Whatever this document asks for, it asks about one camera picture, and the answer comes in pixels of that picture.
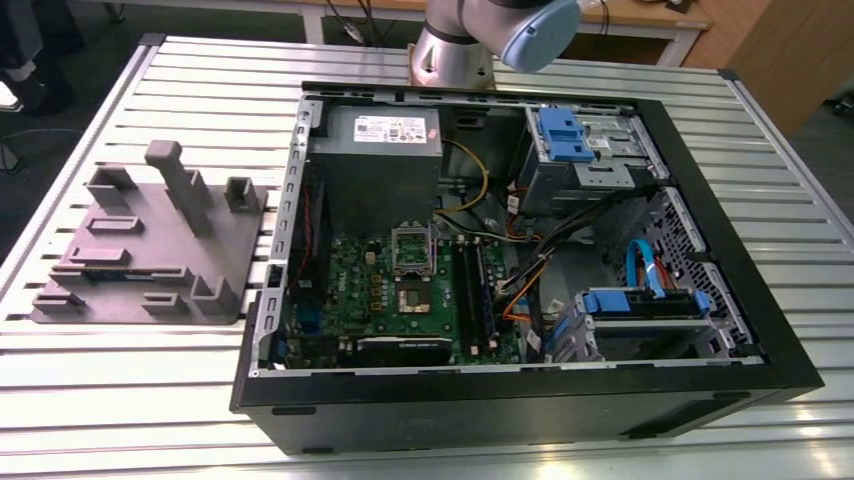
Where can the grey metal drive cage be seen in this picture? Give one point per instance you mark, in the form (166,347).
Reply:
(600,175)

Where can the CPU socket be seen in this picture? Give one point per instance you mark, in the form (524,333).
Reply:
(416,297)

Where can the dark RAM stick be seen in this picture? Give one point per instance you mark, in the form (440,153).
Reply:
(116,275)

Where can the wooden desk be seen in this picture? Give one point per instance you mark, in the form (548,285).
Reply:
(640,20)

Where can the white table frame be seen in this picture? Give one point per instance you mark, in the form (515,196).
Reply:
(313,31)

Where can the green motherboard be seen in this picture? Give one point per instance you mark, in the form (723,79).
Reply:
(353,300)

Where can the blue plastic drive carrier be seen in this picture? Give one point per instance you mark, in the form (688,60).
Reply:
(560,135)

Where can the grey power supply unit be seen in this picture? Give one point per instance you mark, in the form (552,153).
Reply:
(373,180)

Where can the thin metal locking lever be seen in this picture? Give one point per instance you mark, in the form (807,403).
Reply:
(435,257)

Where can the grey plastic parts rack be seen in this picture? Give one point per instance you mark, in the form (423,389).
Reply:
(166,240)

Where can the wooden cabinet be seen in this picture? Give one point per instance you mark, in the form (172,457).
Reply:
(787,50)

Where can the grey metal disk bay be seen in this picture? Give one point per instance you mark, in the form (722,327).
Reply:
(654,330)

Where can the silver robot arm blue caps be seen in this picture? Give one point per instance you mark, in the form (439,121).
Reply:
(447,50)

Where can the black RAM slot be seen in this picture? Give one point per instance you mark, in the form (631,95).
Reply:
(485,295)
(464,295)

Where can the black open PC case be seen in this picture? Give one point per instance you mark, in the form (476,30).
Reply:
(467,415)

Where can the person in dark clothes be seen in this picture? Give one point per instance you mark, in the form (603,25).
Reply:
(33,30)

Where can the blue disk carrier with disk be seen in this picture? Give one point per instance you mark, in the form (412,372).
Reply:
(609,302)

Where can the black graphics card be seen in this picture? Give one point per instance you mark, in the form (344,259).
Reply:
(400,350)

